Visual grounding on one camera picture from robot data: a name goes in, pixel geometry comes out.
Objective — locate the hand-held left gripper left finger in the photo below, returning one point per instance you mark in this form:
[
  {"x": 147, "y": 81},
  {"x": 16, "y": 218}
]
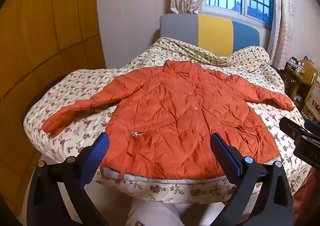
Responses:
[{"x": 100, "y": 146}]

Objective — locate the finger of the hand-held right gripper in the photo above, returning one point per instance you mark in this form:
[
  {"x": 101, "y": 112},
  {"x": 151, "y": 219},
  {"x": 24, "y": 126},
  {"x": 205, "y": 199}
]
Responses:
[
  {"x": 313, "y": 127},
  {"x": 290, "y": 127}
]

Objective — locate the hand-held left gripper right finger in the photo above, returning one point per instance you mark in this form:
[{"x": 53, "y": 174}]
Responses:
[{"x": 231, "y": 157}]

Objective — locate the orange quilted jacket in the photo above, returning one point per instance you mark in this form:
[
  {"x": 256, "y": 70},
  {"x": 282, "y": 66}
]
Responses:
[{"x": 175, "y": 116}]

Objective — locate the wooden side table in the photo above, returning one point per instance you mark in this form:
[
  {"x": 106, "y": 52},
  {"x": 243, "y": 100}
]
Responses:
[{"x": 310, "y": 86}]

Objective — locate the red patterned cloth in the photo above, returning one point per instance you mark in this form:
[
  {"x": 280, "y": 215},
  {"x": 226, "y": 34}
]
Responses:
[{"x": 306, "y": 198}]

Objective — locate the small dark box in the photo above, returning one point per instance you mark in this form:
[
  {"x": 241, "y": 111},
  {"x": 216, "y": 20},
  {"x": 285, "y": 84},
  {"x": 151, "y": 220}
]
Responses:
[{"x": 292, "y": 63}]

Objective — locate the floral bed quilt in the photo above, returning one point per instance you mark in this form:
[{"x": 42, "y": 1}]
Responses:
[{"x": 75, "y": 83}]

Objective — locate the person's white trouser legs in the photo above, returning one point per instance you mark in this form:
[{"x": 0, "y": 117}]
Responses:
[{"x": 152, "y": 216}]

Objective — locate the long patterned curtain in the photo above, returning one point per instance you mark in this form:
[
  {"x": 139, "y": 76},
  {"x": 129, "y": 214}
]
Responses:
[{"x": 282, "y": 28}]

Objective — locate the yellow wooden wardrobe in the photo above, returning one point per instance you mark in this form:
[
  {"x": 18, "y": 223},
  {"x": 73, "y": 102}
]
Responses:
[{"x": 37, "y": 53}]

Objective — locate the grey yellow blue headboard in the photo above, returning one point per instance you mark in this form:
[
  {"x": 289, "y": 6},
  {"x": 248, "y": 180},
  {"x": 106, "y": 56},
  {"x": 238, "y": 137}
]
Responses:
[{"x": 215, "y": 31}]

